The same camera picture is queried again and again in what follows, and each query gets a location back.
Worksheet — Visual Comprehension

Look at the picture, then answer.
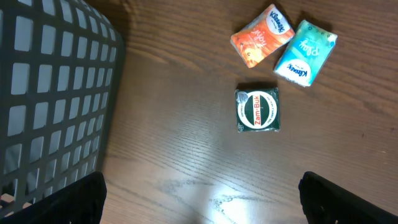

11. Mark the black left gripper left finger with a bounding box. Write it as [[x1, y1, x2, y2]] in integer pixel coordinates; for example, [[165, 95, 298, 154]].
[[1, 171, 107, 224]]

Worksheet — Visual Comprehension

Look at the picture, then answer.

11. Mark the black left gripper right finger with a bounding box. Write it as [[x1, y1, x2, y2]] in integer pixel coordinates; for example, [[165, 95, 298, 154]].
[[298, 171, 397, 224]]

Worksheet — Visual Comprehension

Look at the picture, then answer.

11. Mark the black box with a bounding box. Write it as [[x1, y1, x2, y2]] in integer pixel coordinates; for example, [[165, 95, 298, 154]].
[[235, 88, 280, 133]]

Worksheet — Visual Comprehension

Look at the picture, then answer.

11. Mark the teal kleenex tissue pack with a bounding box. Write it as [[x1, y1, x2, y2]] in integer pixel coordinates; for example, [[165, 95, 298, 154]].
[[274, 20, 338, 87]]

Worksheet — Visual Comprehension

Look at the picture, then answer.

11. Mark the orange tissue pack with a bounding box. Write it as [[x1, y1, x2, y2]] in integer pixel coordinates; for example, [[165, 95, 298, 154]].
[[231, 4, 295, 68]]

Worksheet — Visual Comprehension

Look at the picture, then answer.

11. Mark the grey plastic basket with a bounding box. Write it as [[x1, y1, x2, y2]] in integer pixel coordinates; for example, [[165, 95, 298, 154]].
[[1, 0, 125, 217]]

